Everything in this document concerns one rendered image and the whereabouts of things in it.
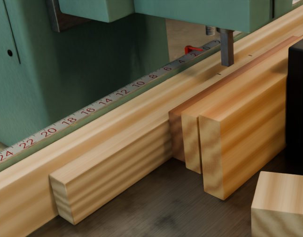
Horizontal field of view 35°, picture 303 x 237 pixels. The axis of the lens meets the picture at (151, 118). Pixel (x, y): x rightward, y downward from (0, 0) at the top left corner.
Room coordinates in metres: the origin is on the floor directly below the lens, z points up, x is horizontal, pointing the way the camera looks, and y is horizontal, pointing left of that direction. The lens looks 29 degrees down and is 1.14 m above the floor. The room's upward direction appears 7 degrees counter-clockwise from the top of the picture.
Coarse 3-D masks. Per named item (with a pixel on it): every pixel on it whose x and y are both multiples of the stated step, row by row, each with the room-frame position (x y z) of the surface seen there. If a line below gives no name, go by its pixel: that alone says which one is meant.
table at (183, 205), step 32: (288, 160) 0.34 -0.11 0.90; (128, 192) 0.32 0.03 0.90; (160, 192) 0.31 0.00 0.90; (192, 192) 0.31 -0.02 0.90; (64, 224) 0.29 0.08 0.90; (96, 224) 0.29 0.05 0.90; (128, 224) 0.28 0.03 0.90; (160, 224) 0.28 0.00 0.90; (192, 224) 0.27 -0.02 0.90; (224, 224) 0.27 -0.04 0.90
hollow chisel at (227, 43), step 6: (222, 36) 0.44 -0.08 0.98; (228, 36) 0.43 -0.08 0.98; (222, 42) 0.44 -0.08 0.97; (228, 42) 0.43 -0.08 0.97; (222, 48) 0.44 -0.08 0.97; (228, 48) 0.43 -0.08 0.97; (222, 54) 0.44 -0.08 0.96; (228, 54) 0.43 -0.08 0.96; (222, 60) 0.44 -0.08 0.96; (228, 60) 0.43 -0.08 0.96; (228, 66) 0.43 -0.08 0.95
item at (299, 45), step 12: (288, 48) 0.35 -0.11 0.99; (300, 48) 0.35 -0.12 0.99; (288, 60) 0.35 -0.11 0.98; (300, 60) 0.35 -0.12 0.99; (288, 72) 0.35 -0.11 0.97; (300, 72) 0.34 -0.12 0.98; (288, 84) 0.35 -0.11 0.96; (300, 84) 0.34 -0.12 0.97; (288, 96) 0.35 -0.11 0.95; (300, 96) 0.34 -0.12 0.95; (288, 108) 0.35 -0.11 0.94; (300, 108) 0.34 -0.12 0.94; (288, 120) 0.35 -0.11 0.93; (300, 120) 0.34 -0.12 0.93; (288, 132) 0.35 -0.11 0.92; (300, 132) 0.34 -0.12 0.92; (300, 144) 0.34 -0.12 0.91
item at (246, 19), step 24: (144, 0) 0.46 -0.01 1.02; (168, 0) 0.44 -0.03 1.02; (192, 0) 0.42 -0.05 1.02; (216, 0) 0.40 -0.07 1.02; (240, 0) 0.38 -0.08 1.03; (264, 0) 0.39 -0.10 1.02; (288, 0) 0.42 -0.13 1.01; (216, 24) 0.40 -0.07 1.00; (240, 24) 0.38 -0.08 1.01; (264, 24) 0.39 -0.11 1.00
